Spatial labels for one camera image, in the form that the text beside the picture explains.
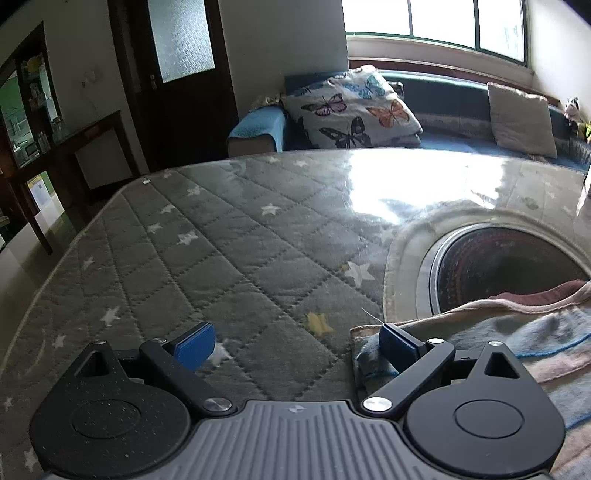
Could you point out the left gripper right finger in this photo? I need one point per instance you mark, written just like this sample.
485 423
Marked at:
401 349

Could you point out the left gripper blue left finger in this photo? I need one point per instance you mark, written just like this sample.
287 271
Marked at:
193 347

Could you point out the round stove insert in table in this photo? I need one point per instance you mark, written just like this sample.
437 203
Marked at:
460 252

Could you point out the quilted star table cover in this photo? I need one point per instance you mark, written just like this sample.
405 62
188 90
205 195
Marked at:
282 253

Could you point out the dark wooden cabinet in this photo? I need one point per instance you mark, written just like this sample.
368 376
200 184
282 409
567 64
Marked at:
53 149

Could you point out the butterfly print pillow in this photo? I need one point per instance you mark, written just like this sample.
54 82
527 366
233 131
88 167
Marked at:
355 109

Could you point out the beige cushion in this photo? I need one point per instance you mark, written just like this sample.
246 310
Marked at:
521 121

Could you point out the dark wooden door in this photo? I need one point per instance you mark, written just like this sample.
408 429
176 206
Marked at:
175 73

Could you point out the black white plush toy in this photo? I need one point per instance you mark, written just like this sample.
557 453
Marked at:
572 111

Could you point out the green framed window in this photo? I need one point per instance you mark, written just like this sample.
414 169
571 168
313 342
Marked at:
494 27

